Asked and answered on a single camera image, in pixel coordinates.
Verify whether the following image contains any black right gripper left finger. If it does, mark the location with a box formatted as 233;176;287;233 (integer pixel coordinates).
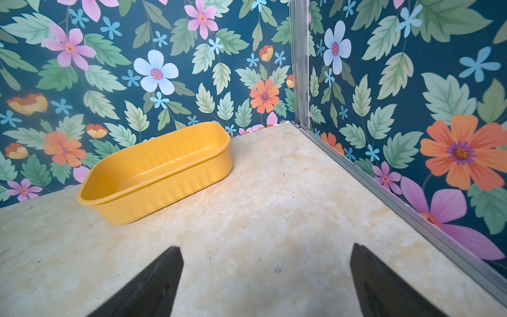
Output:
89;246;184;316

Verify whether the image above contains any aluminium frame corner post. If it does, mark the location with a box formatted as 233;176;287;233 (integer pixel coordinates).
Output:
289;0;310;130

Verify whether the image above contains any yellow plastic storage box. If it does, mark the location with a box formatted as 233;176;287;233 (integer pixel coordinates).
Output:
77;122;232;225

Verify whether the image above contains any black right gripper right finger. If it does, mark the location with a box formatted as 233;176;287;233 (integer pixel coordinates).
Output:
350;243;445;316

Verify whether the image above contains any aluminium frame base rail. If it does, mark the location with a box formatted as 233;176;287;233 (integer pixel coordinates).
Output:
291;121;506;306

